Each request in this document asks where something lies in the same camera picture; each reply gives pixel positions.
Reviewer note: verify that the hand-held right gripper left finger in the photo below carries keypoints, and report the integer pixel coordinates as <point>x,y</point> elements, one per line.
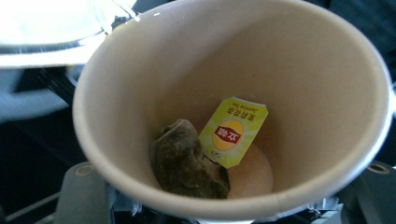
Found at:
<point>124,199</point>

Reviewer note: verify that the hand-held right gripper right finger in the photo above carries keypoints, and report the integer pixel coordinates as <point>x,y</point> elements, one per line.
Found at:
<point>327,209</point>

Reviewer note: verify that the stained beige paper cup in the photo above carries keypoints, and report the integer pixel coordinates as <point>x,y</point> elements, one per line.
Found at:
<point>311,77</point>

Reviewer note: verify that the wet brown tea bag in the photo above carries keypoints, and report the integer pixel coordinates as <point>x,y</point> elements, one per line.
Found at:
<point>183,161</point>

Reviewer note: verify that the yellow green tea bag tag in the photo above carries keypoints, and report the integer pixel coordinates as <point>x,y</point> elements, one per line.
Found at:
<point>232,133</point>

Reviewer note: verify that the clear plastic bag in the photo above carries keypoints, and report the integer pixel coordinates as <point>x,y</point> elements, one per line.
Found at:
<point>107,12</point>

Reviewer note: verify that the white glossy container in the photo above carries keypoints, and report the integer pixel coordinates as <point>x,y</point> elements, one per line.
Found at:
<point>40,25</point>

